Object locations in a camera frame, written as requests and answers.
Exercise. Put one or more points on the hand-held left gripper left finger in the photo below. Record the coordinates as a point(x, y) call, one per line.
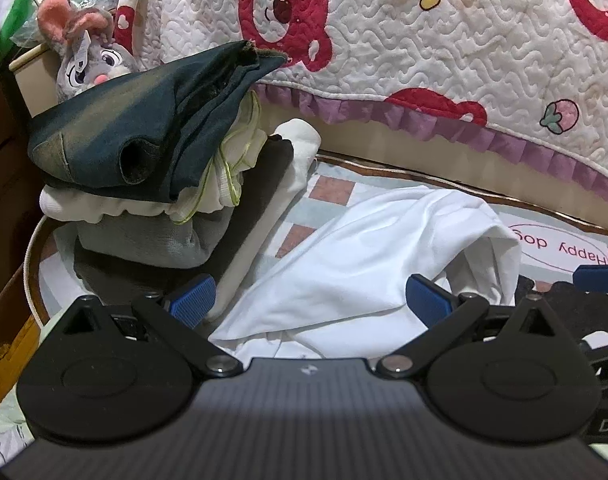
point(193, 299)

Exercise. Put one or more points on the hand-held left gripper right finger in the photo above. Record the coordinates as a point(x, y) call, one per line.
point(426, 301)

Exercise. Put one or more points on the white long-sleeve shirt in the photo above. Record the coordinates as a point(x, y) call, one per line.
point(364, 260)

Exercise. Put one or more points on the pile of dark clothes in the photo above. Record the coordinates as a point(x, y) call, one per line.
point(254, 190)

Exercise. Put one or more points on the grey folded garment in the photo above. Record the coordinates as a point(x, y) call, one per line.
point(158, 240)

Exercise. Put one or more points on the checkered floor mat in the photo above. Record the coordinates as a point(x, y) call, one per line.
point(549, 230)

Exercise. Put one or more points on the cream white folded garment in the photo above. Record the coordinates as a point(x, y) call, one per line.
point(83, 205)

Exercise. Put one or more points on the white garment with yellow trim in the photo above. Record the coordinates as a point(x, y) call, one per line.
point(233, 150)

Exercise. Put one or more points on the white folded cloth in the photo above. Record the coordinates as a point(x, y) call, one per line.
point(294, 160)

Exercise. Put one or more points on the dark green folded garment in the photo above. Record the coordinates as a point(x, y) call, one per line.
point(133, 110)

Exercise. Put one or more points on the dark wooden cabinet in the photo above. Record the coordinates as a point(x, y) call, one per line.
point(3, 185)

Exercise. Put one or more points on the light green cloth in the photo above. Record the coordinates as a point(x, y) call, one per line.
point(3, 430)

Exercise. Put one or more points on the red bear print quilt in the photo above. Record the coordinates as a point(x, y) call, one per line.
point(434, 50)

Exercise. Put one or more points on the grey plush rabbit toy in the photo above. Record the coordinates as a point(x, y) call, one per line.
point(91, 60)

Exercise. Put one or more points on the clear plastic bag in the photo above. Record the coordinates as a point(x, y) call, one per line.
point(91, 2)

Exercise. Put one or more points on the green plastic sheet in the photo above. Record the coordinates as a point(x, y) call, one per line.
point(16, 15)

